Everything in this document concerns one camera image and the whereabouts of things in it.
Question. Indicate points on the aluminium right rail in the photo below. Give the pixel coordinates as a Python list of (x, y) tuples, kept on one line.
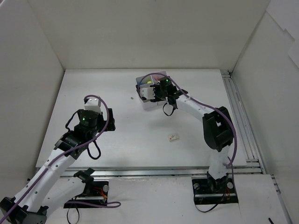
[(245, 135)]

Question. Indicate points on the aluminium front rail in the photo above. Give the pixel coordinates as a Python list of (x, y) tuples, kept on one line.
[(253, 166)]

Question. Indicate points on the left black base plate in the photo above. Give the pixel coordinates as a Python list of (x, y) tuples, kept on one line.
[(97, 196)]

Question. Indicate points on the white left compartment organizer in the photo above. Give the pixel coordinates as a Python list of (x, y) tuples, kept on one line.
[(146, 105)]

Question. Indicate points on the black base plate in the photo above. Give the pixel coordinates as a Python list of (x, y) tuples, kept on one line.
[(204, 195), (97, 196)]

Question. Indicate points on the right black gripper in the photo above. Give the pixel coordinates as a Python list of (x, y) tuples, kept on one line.
[(156, 91)]

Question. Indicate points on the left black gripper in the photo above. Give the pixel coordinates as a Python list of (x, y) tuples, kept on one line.
[(110, 119)]

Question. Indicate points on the aluminium rail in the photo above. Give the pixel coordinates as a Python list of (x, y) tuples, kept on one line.
[(253, 166), (245, 135)]

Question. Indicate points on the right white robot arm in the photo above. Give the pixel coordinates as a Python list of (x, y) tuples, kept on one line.
[(217, 126)]

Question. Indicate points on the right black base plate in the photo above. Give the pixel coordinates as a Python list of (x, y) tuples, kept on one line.
[(204, 195)]

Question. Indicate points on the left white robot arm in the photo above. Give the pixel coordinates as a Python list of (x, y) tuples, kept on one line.
[(37, 201)]

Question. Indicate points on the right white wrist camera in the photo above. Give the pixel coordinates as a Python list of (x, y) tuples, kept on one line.
[(147, 93)]

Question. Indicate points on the white boxed eraser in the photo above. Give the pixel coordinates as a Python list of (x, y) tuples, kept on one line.
[(173, 137)]

